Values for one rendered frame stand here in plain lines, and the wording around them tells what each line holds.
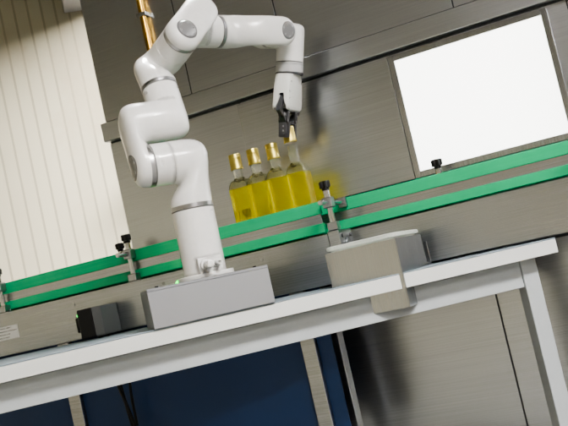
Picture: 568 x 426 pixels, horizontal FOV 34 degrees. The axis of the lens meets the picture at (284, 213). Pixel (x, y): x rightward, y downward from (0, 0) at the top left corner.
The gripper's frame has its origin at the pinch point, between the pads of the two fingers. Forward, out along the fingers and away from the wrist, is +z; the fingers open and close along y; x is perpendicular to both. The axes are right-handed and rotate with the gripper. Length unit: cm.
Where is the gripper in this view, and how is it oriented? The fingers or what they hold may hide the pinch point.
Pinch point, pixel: (287, 130)
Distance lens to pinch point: 250.7
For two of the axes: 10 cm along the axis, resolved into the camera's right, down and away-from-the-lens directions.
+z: -0.3, 10.0, 0.3
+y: -4.0, 0.2, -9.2
